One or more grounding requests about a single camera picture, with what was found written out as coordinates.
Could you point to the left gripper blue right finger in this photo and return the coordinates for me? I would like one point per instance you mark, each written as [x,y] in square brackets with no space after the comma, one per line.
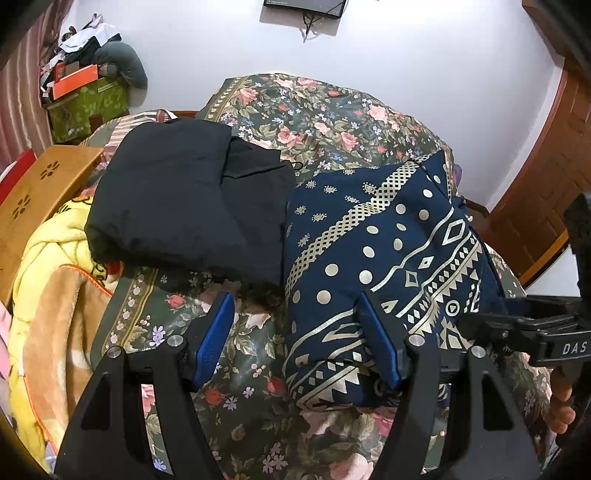
[385,335]

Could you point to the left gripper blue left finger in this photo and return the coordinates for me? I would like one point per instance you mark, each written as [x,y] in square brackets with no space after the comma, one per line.
[206,337]

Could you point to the navy patterned garment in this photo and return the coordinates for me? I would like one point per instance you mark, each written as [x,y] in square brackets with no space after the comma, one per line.
[398,231]

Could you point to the person right hand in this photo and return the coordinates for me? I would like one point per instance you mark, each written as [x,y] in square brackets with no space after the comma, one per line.
[560,414]

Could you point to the black folded garment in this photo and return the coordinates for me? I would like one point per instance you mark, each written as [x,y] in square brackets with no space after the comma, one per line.
[189,194]

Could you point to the yellow cartoon blanket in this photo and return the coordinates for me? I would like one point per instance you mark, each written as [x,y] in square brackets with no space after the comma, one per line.
[59,297]

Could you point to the wooden headboard panel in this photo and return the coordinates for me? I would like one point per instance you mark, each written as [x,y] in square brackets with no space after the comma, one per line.
[53,179]

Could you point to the green storage box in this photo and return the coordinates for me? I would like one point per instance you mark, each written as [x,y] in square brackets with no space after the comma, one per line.
[78,114]

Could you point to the grey cloth bundle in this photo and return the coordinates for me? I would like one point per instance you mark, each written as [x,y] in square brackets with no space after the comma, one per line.
[116,58]

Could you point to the orange box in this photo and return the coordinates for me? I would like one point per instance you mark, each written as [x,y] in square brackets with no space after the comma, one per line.
[74,81]

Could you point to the striped pink curtain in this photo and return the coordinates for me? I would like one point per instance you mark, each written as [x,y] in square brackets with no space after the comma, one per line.
[24,122]

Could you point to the wooden door frame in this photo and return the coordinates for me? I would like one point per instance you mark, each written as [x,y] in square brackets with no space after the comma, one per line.
[526,227]

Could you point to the wall mounted black television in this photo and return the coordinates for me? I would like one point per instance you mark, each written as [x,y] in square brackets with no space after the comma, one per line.
[328,8]

